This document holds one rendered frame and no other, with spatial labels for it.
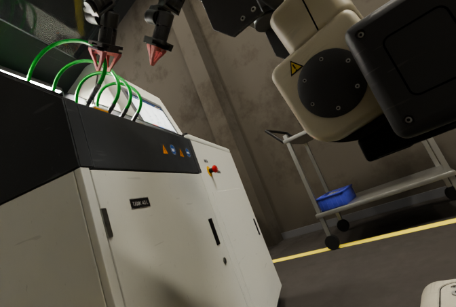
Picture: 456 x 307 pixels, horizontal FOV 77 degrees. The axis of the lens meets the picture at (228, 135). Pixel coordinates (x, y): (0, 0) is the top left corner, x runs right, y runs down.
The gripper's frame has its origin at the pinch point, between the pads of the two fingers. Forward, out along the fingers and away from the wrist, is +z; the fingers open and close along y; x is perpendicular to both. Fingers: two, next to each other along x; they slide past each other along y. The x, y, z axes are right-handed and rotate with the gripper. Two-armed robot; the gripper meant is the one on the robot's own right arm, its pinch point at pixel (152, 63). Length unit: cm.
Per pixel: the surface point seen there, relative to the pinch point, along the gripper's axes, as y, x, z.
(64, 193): -36, 48, 30
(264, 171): 32, -279, 89
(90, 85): 48, -11, 21
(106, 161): -35, 39, 24
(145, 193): -38, 27, 32
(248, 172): 46, -260, 95
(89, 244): -47, 48, 35
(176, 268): -53, 24, 47
